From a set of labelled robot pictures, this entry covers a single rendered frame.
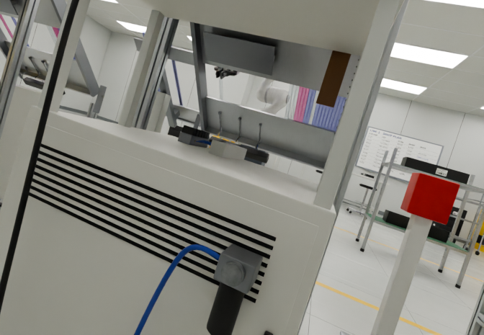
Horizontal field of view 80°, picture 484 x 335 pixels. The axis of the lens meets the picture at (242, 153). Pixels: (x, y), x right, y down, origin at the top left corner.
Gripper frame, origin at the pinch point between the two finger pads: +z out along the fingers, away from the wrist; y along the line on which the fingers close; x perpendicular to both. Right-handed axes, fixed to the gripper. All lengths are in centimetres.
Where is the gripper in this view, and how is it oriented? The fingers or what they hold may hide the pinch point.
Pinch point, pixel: (220, 73)
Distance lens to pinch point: 136.6
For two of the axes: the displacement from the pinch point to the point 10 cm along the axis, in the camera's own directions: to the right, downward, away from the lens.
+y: 9.1, 3.0, -2.7
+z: -3.9, 5.1, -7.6
